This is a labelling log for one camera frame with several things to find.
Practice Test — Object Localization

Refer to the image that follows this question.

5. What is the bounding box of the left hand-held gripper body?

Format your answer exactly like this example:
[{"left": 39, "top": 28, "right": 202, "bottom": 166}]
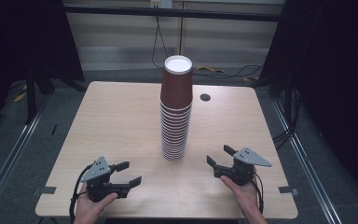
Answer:
[{"left": 79, "top": 156, "right": 131, "bottom": 203}]

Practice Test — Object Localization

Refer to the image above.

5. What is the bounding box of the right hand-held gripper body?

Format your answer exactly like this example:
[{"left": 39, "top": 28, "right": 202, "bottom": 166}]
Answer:
[{"left": 213, "top": 147, "right": 273, "bottom": 187}]

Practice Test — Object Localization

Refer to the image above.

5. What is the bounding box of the stack of brown cups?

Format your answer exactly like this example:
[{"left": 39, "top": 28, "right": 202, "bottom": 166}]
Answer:
[{"left": 159, "top": 54, "right": 194, "bottom": 162}]

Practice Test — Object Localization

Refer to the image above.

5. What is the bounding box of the person's right hand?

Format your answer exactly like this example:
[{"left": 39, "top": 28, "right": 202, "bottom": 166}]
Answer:
[{"left": 219, "top": 169, "right": 260, "bottom": 218}]

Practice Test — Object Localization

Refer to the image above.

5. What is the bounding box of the person's left hand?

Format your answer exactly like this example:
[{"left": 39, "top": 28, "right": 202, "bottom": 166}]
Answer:
[{"left": 74, "top": 182, "right": 119, "bottom": 222}]

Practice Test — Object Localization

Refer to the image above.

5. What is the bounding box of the grey tape piece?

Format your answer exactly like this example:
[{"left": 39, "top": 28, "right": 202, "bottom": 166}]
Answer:
[
  {"left": 278, "top": 185, "right": 299, "bottom": 197},
  {"left": 39, "top": 186, "right": 58, "bottom": 196}
]

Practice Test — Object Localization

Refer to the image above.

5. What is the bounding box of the yellow floor item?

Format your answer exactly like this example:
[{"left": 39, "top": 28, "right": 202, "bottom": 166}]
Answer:
[
  {"left": 12, "top": 91, "right": 28, "bottom": 104},
  {"left": 196, "top": 64, "right": 225, "bottom": 75}
]

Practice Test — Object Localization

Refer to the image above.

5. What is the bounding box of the black curtain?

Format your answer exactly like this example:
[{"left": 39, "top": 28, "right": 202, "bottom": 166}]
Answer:
[
  {"left": 0, "top": 0, "right": 86, "bottom": 138},
  {"left": 256, "top": 0, "right": 358, "bottom": 207}
]

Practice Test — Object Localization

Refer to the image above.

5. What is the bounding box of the black horizontal bar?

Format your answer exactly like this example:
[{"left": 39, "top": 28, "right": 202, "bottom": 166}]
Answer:
[{"left": 62, "top": 4, "right": 282, "bottom": 22}]

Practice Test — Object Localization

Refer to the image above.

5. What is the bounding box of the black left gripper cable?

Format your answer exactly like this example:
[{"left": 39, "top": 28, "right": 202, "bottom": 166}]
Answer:
[{"left": 69, "top": 163, "right": 95, "bottom": 224}]

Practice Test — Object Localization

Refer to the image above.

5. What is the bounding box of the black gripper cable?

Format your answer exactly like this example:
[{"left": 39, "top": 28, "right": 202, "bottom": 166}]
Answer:
[
  {"left": 250, "top": 172, "right": 265, "bottom": 215},
  {"left": 69, "top": 163, "right": 95, "bottom": 224}
]

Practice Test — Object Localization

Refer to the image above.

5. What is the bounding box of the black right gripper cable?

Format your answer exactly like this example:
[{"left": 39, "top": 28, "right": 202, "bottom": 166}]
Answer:
[{"left": 250, "top": 172, "right": 265, "bottom": 215}]

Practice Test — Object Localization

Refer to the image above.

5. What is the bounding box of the black cable bundle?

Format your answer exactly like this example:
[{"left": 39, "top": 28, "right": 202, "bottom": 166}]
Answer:
[{"left": 271, "top": 88, "right": 303, "bottom": 151}]

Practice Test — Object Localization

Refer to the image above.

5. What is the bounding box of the metal floor rail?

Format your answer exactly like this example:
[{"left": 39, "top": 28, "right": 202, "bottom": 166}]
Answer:
[
  {"left": 0, "top": 101, "right": 46, "bottom": 217},
  {"left": 270, "top": 98, "right": 343, "bottom": 224}
]

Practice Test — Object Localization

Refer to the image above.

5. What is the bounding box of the black floor cable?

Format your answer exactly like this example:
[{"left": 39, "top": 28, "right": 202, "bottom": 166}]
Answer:
[{"left": 192, "top": 63, "right": 264, "bottom": 79}]

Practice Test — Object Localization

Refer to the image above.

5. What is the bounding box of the black hanging wall cable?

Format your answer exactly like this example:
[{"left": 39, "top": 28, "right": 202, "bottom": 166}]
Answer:
[{"left": 151, "top": 15, "right": 169, "bottom": 69}]

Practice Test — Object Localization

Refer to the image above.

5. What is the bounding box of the white wall socket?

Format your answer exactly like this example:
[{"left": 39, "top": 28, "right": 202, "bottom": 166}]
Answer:
[{"left": 149, "top": 0, "right": 173, "bottom": 9}]

